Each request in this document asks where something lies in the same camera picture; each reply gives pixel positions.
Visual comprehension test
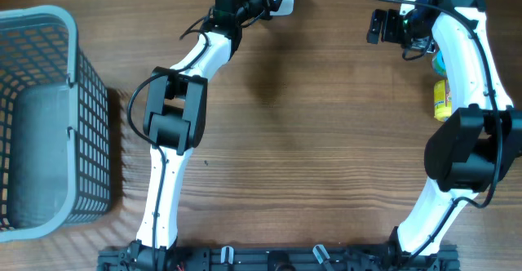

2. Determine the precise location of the teal tin can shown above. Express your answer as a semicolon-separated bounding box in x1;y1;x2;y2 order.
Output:
431;51;447;78

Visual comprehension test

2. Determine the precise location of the yellow cylindrical container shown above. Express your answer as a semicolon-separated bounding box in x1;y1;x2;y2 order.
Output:
433;79;452;122

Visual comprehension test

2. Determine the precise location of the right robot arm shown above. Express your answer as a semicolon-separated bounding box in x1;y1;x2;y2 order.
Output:
367;0;521;270

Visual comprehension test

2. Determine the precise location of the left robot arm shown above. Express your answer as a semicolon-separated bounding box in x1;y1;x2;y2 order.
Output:
117;0;294;270

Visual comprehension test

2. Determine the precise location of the white barcode scanner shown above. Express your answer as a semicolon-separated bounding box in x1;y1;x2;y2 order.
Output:
270;0;294;16

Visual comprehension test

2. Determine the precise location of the grey plastic shopping basket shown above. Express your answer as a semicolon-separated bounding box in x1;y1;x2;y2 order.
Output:
1;5;111;242

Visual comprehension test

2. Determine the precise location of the black right camera cable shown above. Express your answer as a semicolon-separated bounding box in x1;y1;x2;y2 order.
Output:
351;0;505;268

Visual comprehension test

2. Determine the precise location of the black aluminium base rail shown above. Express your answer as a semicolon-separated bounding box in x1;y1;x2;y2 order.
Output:
97;242;461;271

